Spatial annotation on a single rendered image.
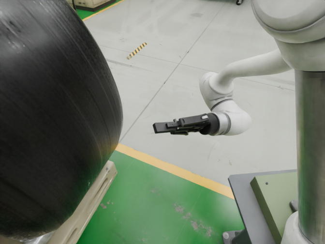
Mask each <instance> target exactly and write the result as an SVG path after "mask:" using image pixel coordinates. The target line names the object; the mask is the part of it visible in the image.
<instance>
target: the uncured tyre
mask: <svg viewBox="0 0 325 244"><path fill-rule="evenodd" d="M122 127H123V109H122V103H121V99H120V95H119V92H118V88H117V85H116V83H115V80H114V78H113V75H112V73H111V70H110V68H109V66H108V63H107V61H106V59H105V57H104V55H103V53H102V51H101V49H100V47H99V46H98V44H97V42H96V40H95V39H94V37H93V35H92V34H91V32H90V31H89V29H88V28H87V26H86V25H85V23H84V22H83V20H82V19H81V18H80V16H79V15H78V14H77V12H76V11H75V10H74V9H73V7H72V6H71V5H70V4H69V2H68V1H67V0H0V237H3V238H8V239H12V240H16V241H20V242H27V241H30V240H32V239H35V238H37V237H40V236H42V235H45V234H47V233H50V232H52V231H55V230H57V229H58V228H59V227H60V226H61V225H62V224H63V223H64V222H65V221H66V220H67V219H69V218H70V217H71V216H72V214H73V213H74V211H75V210H76V208H77V207H78V205H79V204H80V202H81V201H82V199H83V197H84V196H85V194H86V193H87V192H88V190H89V189H90V187H91V186H92V184H93V182H94V181H95V179H96V178H97V176H98V175H99V173H100V172H101V170H102V169H103V167H104V166H105V164H106V162H107V161H108V159H109V158H110V156H111V155H112V153H113V152H114V150H115V149H116V147H117V145H118V142H119V138H120V135H121V131H122Z"/></svg>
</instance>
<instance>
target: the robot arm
mask: <svg viewBox="0 0 325 244"><path fill-rule="evenodd" d="M251 7H252V10H253V13H254V15H255V17H256V19H257V21H258V22H259V24H260V25H261V26H262V28H263V29H264V30H265V31H266V32H267V33H268V34H269V35H271V36H272V37H274V39H275V41H276V44H277V46H278V49H276V50H274V51H272V52H269V53H266V54H262V55H258V56H255V57H251V58H247V59H243V60H240V61H236V62H233V63H231V64H229V65H227V66H225V67H224V68H223V69H222V70H221V71H220V72H219V73H218V74H217V73H215V72H208V73H205V74H204V75H203V76H202V77H201V79H200V82H199V87H200V92H201V95H202V97H203V99H204V101H205V103H206V105H207V107H208V108H209V109H210V111H211V112H209V113H208V114H206V113H204V114H201V115H196V116H190V117H184V118H179V120H178V121H177V120H176V119H173V121H174V122H155V123H154V124H153V129H154V132H155V134H159V133H169V132H170V134H171V135H185V136H187V135H188V134H189V132H199V133H200V134H202V135H210V136H221V135H224V136H234V135H239V134H241V133H243V132H245V131H246V130H248V129H249V128H250V127H251V124H252V119H251V116H250V115H249V114H248V113H247V112H245V111H243V110H242V109H241V108H240V107H239V106H238V105H237V104H236V103H235V102H234V100H233V98H232V95H233V89H234V83H233V79H234V78H237V77H247V76H265V75H274V74H279V73H283V72H286V71H289V70H292V69H294V70H295V117H296V156H297V195H298V200H292V201H291V202H290V206H291V208H292V209H293V211H294V213H293V214H292V215H290V216H289V218H288V219H287V221H286V225H285V229H284V233H283V237H282V241H281V244H325V0H251Z"/></svg>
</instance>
